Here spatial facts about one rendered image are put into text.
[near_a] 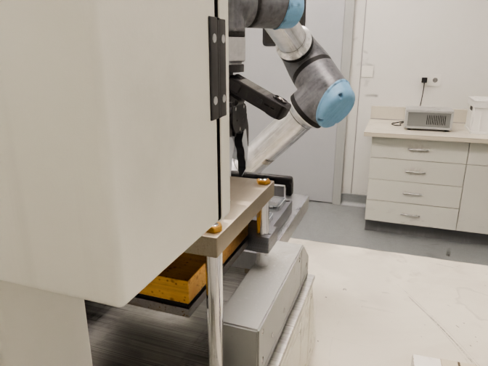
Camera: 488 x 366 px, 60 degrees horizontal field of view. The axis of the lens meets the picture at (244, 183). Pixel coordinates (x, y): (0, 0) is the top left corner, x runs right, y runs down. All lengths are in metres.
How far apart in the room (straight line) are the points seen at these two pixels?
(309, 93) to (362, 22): 2.49
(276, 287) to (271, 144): 0.71
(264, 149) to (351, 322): 0.53
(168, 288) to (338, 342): 0.49
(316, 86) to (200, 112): 0.86
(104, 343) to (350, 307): 0.55
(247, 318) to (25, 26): 0.35
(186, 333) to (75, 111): 0.42
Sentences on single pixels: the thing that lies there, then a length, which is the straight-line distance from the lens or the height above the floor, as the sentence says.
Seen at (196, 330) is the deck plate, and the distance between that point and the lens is 0.56.
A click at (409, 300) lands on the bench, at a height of 0.75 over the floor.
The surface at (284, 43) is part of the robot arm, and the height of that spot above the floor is 1.28.
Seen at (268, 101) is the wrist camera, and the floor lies 1.18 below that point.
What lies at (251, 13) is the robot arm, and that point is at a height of 1.32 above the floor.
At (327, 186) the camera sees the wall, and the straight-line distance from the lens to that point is 3.72.
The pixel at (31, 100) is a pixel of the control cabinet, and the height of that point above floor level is 1.24.
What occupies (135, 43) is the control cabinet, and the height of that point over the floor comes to 1.27.
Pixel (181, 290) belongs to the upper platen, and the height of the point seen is 1.05.
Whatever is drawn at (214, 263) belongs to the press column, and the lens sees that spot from 0.39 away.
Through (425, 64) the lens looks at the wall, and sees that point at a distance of 3.55.
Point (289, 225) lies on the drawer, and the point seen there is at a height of 0.97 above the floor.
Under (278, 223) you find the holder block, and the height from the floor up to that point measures 0.99.
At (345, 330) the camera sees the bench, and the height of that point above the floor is 0.75.
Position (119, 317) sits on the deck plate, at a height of 0.93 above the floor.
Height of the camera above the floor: 1.26
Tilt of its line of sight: 17 degrees down
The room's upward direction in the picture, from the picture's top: straight up
